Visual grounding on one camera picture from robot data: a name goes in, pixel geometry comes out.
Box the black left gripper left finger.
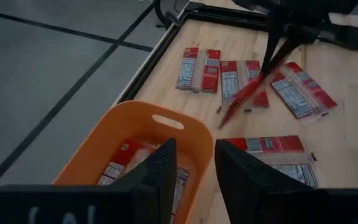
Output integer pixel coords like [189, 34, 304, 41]
[110, 138, 178, 224]

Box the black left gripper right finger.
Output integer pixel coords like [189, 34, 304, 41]
[214, 139, 320, 224]

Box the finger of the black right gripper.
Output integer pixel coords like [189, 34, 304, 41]
[263, 34, 303, 77]
[260, 17, 285, 78]

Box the red popcorn bag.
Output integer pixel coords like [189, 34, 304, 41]
[270, 61, 339, 121]
[221, 134, 319, 189]
[175, 46, 222, 94]
[217, 73, 265, 130]
[220, 59, 270, 110]
[170, 166, 190, 224]
[96, 139, 160, 187]

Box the orange plastic basket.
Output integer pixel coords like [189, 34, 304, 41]
[52, 100, 214, 224]

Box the black table clamp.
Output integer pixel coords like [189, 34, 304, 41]
[165, 11, 182, 28]

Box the black metal table frame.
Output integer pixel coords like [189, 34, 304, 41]
[116, 1, 272, 105]

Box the thick black hose ring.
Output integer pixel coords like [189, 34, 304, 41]
[153, 0, 175, 29]

